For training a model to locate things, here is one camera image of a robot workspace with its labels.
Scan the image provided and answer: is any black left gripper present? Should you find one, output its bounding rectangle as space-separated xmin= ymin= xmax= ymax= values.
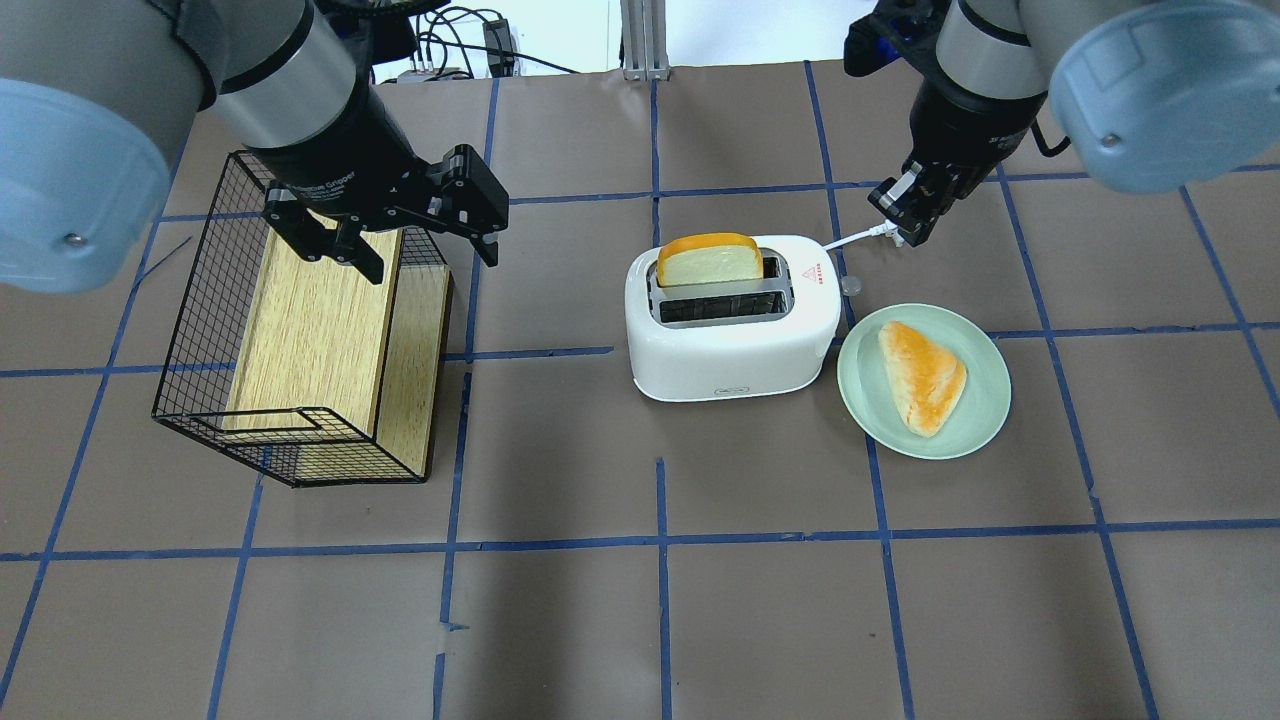
xmin=262 ymin=143 xmax=509 ymax=286

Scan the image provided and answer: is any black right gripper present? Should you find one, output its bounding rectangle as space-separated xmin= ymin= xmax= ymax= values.
xmin=868 ymin=156 xmax=986 ymax=247

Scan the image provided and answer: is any white two-slot toaster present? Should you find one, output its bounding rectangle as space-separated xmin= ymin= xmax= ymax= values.
xmin=623 ymin=234 xmax=841 ymax=402

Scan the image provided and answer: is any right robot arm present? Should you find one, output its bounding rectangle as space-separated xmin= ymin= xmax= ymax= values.
xmin=844 ymin=1 xmax=1279 ymax=246

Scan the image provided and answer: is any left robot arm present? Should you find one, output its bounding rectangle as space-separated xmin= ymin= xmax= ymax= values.
xmin=1 ymin=1 xmax=509 ymax=293

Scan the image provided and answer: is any yellow bread slice in toaster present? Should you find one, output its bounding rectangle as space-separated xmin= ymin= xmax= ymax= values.
xmin=655 ymin=232 xmax=765 ymax=288

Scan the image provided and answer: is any light wooden shelf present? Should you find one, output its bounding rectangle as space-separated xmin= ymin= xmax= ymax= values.
xmin=220 ymin=228 xmax=452 ymax=486

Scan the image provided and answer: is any triangular orange bread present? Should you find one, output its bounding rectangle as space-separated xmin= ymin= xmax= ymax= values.
xmin=877 ymin=322 xmax=968 ymax=438

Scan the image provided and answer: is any light green plate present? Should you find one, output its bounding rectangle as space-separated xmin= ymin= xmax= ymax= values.
xmin=836 ymin=304 xmax=1012 ymax=460

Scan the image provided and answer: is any white toaster power cable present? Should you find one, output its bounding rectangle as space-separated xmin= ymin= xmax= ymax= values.
xmin=822 ymin=222 xmax=901 ymax=251

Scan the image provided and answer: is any black wire basket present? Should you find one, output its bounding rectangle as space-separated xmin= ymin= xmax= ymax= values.
xmin=152 ymin=151 xmax=452 ymax=488

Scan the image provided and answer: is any black cable bundle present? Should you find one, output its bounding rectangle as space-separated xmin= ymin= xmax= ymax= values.
xmin=375 ymin=0 xmax=581 ymax=83

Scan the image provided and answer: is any aluminium frame post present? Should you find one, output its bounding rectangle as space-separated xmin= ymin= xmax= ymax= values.
xmin=620 ymin=0 xmax=671 ymax=82

